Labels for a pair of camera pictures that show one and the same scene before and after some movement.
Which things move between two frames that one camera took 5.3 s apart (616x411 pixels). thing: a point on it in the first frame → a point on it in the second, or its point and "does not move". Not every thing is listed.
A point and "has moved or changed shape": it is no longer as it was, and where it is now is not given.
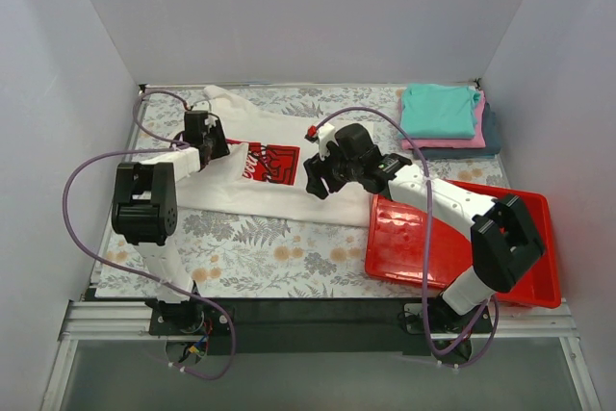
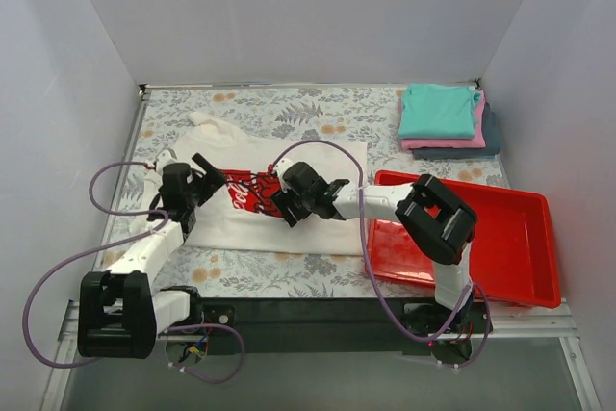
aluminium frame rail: [131, 320] does not move
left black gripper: [218, 142] → [200, 178]
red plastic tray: [396, 248] does not move
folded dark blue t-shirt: [492, 146] does not move
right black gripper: [325, 171] → [287, 199]
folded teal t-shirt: [438, 111] does not move
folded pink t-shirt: [478, 141] does not move
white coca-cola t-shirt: [266, 169] has moved or changed shape
